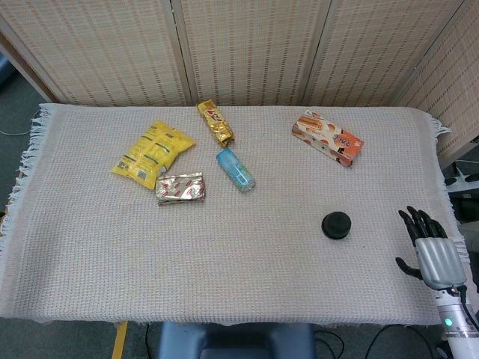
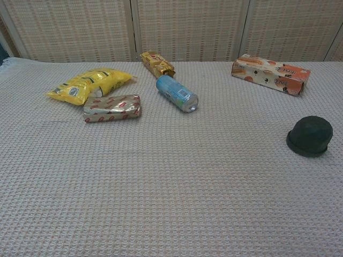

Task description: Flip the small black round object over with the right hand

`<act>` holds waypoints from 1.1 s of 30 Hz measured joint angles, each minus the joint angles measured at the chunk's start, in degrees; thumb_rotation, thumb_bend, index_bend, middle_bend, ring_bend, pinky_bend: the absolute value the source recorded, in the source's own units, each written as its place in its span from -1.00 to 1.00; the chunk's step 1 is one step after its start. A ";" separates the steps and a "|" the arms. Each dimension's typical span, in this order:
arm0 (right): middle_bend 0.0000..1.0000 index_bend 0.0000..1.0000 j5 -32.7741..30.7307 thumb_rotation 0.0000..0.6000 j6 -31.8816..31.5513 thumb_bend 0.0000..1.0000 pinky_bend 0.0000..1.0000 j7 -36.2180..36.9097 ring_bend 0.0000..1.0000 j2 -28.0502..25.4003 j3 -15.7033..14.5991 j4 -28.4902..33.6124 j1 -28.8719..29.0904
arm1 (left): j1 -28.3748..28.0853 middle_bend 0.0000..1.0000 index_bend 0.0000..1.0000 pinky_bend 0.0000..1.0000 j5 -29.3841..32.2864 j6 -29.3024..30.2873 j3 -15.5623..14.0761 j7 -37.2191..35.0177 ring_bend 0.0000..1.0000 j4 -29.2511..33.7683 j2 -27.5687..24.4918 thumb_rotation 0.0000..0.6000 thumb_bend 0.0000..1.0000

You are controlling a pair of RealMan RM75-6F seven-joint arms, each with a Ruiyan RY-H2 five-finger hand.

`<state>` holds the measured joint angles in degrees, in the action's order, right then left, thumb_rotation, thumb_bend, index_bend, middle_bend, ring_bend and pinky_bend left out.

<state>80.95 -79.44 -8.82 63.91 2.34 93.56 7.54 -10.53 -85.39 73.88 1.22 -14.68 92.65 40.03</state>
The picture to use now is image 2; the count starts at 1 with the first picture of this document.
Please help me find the black dice cup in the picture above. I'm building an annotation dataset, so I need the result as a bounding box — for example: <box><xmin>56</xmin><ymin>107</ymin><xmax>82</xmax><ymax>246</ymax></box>
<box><xmin>288</xmin><ymin>115</ymin><xmax>334</xmax><ymax>155</ymax></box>

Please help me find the dark green round tray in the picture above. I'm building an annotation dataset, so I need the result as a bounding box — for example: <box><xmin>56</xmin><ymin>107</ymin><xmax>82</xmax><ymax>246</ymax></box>
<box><xmin>286</xmin><ymin>130</ymin><xmax>329</xmax><ymax>158</ymax></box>

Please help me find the light blue drink can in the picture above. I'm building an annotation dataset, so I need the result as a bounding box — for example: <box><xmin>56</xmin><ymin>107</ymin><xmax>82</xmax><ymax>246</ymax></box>
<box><xmin>155</xmin><ymin>74</ymin><xmax>199</xmax><ymax>114</ymax></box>

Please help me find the beige waffle-weave tablecloth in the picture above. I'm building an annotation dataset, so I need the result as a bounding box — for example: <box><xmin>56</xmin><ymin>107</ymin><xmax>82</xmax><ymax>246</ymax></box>
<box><xmin>0</xmin><ymin>57</ymin><xmax>343</xmax><ymax>257</ymax></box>

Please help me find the silver red-print snack packet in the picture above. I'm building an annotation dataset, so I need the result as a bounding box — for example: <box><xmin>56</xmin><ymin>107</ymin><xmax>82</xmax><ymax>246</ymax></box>
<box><xmin>83</xmin><ymin>94</ymin><xmax>142</xmax><ymax>125</ymax></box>

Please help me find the gold snack bar packet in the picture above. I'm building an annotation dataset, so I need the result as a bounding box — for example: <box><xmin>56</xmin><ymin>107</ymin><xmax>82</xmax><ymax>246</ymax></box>
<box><xmin>139</xmin><ymin>51</ymin><xmax>176</xmax><ymax>79</ymax></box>

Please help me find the yellow chip bag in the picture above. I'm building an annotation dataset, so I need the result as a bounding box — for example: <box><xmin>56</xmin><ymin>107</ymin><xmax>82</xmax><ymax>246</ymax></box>
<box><xmin>46</xmin><ymin>68</ymin><xmax>134</xmax><ymax>107</ymax></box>

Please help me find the orange white biscuit box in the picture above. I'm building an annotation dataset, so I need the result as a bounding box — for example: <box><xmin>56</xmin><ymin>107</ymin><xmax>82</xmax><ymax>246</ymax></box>
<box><xmin>231</xmin><ymin>54</ymin><xmax>311</xmax><ymax>97</ymax></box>

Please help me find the woven bamboo folding screen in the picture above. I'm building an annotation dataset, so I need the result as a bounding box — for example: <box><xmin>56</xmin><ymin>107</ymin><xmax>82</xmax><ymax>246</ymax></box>
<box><xmin>0</xmin><ymin>0</ymin><xmax>343</xmax><ymax>64</ymax></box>

